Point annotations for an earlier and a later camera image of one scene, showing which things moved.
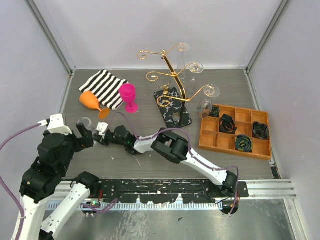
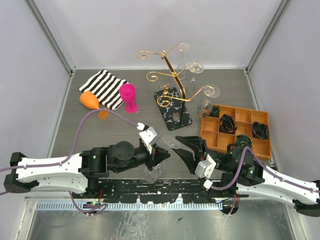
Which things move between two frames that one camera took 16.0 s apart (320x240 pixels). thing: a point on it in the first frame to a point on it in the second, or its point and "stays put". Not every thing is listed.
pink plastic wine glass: (127, 92) stays put
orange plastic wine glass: (90, 99) stays put
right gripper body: (108, 139) to (203, 154)
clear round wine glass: (204, 107) stays put
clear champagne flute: (181, 66) stays put
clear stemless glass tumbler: (87, 123) to (153, 174)
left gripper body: (78, 143) to (142, 156)
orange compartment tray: (238, 130) stays put
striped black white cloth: (106, 86) stays put
